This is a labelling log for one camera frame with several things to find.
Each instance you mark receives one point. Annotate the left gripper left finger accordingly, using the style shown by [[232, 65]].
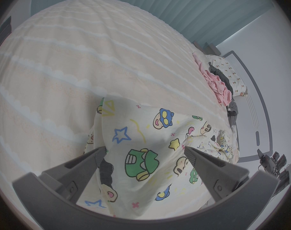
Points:
[[73, 176]]

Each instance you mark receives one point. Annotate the white printed pyjama top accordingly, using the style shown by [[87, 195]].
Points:
[[147, 133]]

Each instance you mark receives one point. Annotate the bed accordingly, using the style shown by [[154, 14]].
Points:
[[63, 68]]

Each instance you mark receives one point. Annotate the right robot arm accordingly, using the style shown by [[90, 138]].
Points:
[[285, 176]]

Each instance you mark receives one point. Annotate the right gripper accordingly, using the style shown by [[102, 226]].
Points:
[[267, 163]]

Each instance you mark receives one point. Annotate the grey bedside table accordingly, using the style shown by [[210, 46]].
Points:
[[205, 48]]

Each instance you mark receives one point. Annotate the white printed pillow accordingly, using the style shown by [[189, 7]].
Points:
[[231, 78]]

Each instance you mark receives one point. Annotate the pink garment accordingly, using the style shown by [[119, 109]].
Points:
[[217, 85]]

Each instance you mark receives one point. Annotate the black chest of drawers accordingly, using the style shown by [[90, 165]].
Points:
[[5, 27]]

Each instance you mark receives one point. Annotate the pile of clothes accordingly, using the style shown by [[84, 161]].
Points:
[[233, 114]]

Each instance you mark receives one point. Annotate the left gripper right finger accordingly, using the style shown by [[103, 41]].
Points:
[[219, 176]]

